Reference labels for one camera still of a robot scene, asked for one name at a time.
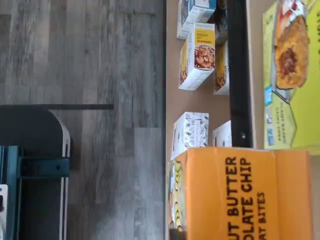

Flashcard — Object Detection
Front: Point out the black shelf rail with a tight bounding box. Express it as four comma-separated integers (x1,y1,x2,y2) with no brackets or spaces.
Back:
161,0,254,240

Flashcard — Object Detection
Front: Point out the teal metal frame bracket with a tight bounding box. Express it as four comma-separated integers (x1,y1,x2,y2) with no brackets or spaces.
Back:
0,145,71,180

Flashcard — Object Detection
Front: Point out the white blue carton box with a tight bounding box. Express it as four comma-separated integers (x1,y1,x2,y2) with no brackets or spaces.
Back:
176,0,217,40

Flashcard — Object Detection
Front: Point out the white yellow banana nut box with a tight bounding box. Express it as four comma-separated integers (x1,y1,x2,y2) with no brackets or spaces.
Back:
178,23,216,91
213,40,230,96

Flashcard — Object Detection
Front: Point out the white plastic device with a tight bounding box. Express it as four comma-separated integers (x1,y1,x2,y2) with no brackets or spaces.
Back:
0,184,9,240

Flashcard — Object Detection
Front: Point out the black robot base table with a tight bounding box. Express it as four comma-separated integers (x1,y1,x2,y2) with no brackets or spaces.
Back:
0,104,115,240

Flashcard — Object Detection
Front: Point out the yellow snack box front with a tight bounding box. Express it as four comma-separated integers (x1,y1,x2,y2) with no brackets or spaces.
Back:
261,0,320,155

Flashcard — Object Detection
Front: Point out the white patterned carton box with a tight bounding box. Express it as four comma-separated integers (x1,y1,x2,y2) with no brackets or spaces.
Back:
212,119,233,148
170,111,210,161

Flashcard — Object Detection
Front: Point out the orange Bobo's peanut butter box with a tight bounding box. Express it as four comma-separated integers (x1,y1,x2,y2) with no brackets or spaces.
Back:
166,146,314,240

